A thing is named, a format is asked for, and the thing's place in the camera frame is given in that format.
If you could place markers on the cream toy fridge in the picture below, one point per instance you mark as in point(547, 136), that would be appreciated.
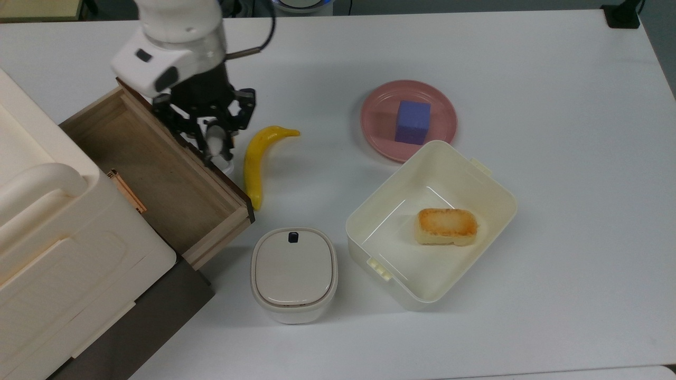
point(63, 253)

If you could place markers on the pink plate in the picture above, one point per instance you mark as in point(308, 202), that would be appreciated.
point(380, 126)

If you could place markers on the black and white panda toy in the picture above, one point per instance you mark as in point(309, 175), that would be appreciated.
point(215, 140)

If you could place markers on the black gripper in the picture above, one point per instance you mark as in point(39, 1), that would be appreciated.
point(203, 100)

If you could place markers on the black corner clamp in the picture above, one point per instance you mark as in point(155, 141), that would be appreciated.
point(622, 15)

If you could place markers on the toasted bread piece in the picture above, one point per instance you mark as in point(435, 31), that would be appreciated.
point(446, 227)

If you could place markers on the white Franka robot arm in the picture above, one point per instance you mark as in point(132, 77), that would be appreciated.
point(174, 42)

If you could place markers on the purple cube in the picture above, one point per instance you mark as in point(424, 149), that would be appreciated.
point(412, 122)

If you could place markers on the small white trash can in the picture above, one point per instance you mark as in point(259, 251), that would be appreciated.
point(293, 274)

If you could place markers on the yellow toy banana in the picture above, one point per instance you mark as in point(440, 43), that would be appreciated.
point(256, 158)

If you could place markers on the cream plastic storage box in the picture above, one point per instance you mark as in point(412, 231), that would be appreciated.
point(422, 264)

